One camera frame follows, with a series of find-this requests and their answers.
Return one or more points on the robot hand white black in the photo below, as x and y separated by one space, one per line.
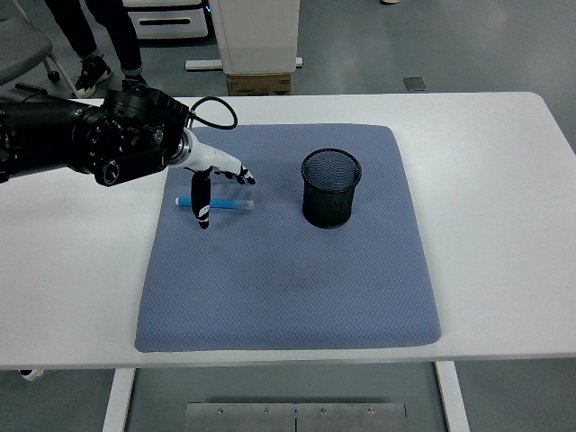
211 157

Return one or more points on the blue marker with clear cap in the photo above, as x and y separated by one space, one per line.
229 204

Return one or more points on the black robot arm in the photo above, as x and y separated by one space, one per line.
67 130

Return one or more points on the black mesh pen holder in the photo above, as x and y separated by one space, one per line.
328 207

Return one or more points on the brown cardboard box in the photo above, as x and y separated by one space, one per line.
258 84

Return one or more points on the white flat floor bar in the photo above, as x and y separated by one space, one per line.
200 65

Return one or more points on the blue-grey textured mat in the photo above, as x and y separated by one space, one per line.
279 279

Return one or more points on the white box appliance with slot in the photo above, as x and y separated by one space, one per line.
166 24

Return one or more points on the person in dark trousers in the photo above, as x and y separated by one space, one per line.
121 40

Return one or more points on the grey floor socket plate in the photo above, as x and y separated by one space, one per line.
415 84

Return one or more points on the grey office chair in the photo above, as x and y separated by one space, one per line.
18 49

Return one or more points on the white table leg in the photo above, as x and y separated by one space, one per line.
118 400
452 400

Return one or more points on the grey metal plate with screws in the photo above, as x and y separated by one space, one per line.
243 418

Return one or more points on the small white object under table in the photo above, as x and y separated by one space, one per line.
30 373

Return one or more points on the white column pedestal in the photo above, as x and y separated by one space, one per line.
256 36

